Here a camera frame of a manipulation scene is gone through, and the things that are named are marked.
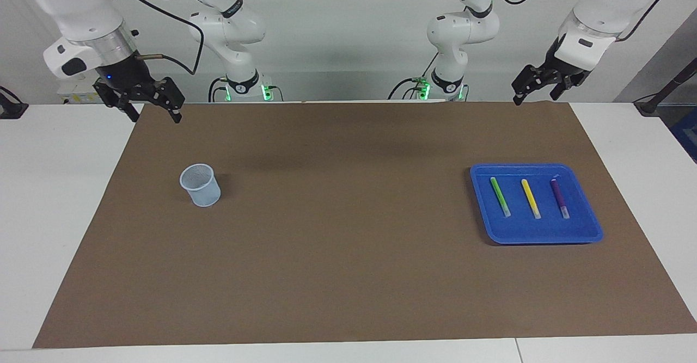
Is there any blue crate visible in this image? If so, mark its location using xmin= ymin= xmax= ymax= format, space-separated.
xmin=670 ymin=104 xmax=697 ymax=163

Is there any black stand pole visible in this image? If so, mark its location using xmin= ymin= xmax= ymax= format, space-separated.
xmin=634 ymin=58 xmax=697 ymax=116

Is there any white power box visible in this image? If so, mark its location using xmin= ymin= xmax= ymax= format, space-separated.
xmin=57 ymin=77 xmax=107 ymax=105

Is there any black table clamp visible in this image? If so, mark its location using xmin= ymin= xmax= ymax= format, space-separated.
xmin=0 ymin=87 xmax=29 ymax=120

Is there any blue plastic tray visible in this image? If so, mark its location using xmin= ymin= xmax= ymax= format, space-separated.
xmin=470 ymin=163 xmax=604 ymax=245

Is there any pale blue mesh cup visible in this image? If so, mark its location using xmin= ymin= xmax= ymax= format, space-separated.
xmin=180 ymin=163 xmax=222 ymax=208

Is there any green pen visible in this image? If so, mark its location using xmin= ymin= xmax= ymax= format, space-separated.
xmin=490 ymin=177 xmax=512 ymax=218

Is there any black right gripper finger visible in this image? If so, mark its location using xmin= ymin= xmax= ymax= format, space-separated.
xmin=93 ymin=79 xmax=141 ymax=123
xmin=144 ymin=77 xmax=186 ymax=124

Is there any brown table mat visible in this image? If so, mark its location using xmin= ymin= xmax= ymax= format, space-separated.
xmin=33 ymin=101 xmax=697 ymax=349

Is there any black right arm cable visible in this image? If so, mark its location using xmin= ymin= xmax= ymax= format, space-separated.
xmin=112 ymin=0 xmax=205 ymax=76

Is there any yellow pen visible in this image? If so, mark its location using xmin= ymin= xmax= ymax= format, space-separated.
xmin=521 ymin=179 xmax=542 ymax=219

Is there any purple pen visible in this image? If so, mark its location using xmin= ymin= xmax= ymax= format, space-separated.
xmin=550 ymin=175 xmax=571 ymax=220

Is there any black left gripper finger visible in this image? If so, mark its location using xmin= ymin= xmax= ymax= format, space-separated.
xmin=549 ymin=72 xmax=579 ymax=101
xmin=512 ymin=65 xmax=547 ymax=106

